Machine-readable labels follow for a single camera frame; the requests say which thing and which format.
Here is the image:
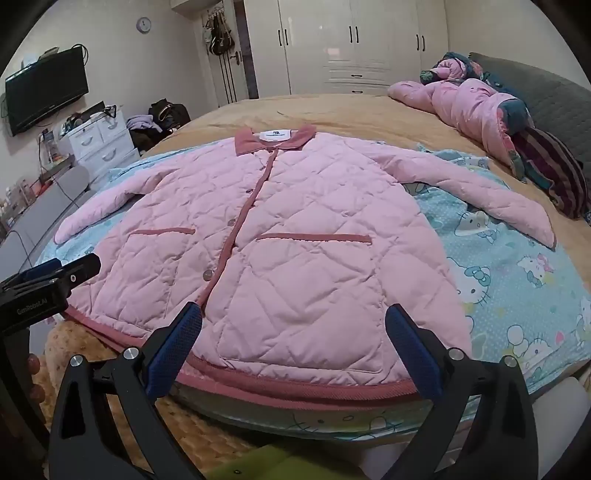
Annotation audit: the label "grey low desk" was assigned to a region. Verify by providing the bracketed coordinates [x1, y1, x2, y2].
[0, 164, 90, 278]

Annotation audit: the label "pink puffer garment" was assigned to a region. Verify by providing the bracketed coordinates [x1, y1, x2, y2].
[387, 52, 536, 181]

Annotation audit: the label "black bag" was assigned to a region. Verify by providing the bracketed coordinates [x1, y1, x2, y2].
[148, 98, 191, 132]

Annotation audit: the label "blue cartoon printed blanket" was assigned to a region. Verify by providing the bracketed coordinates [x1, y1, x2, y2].
[34, 143, 591, 439]

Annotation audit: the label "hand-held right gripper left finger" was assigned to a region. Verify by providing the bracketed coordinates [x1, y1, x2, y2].
[48, 302, 204, 480]

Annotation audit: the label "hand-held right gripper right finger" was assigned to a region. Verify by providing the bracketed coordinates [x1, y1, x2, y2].
[381, 304, 539, 480]

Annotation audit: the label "white drawer cabinet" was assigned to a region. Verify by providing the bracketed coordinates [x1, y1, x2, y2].
[60, 108, 139, 185]

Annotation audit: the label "black flat television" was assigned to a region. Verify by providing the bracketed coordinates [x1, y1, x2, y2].
[4, 46, 90, 138]

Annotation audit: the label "person's left hand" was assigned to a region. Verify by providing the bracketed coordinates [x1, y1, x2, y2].
[27, 353, 46, 403]

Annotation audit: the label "dark striped pillow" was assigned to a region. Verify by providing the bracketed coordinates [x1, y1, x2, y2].
[512, 127, 587, 220]

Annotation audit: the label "hanging dark bags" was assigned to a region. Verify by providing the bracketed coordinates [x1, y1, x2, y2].
[206, 11, 236, 57]

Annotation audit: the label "white wardrobe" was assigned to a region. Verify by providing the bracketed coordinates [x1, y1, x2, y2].
[242, 0, 451, 97]

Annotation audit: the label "yellow fuzzy blanket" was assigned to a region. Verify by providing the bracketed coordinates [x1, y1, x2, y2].
[44, 318, 259, 480]

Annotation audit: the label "bed with tan sheet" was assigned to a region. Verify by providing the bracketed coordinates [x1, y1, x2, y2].
[139, 92, 591, 264]

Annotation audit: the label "grey padded headboard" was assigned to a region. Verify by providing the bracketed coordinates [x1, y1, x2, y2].
[468, 52, 591, 185]

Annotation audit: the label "purple clothes pile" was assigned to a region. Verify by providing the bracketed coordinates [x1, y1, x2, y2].
[126, 114, 160, 132]

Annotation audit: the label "pink quilted jacket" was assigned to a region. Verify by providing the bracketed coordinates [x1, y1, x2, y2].
[54, 124, 557, 400]

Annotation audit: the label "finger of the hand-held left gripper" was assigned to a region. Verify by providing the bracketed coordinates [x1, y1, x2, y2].
[0, 253, 101, 296]

